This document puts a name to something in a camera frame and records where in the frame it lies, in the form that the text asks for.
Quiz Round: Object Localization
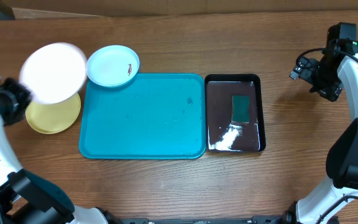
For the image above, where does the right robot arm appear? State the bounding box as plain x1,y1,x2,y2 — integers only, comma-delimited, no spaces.
275,37,358,223

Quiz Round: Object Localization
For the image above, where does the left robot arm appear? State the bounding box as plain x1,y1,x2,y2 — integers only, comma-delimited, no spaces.
0,78,120,224

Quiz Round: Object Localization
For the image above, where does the pink white plate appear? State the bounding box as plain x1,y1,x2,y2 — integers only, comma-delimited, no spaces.
19,42,87,105

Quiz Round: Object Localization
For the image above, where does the teal plastic tray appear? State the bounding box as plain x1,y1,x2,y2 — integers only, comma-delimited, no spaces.
78,73,206,160

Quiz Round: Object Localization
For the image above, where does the light blue plate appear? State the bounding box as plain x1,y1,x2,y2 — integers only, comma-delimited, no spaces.
86,45,140,87

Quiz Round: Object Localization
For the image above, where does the cardboard backdrop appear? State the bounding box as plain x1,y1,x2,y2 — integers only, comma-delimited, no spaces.
5,0,358,16

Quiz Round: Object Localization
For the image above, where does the green scrubbing sponge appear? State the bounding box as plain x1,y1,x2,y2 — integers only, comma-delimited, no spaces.
231,95,250,123

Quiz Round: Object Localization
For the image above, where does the black water tray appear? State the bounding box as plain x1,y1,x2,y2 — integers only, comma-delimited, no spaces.
204,74,266,152

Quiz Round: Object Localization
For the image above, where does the yellow green plate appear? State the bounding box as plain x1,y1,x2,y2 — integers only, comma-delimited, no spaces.
25,93,81,134

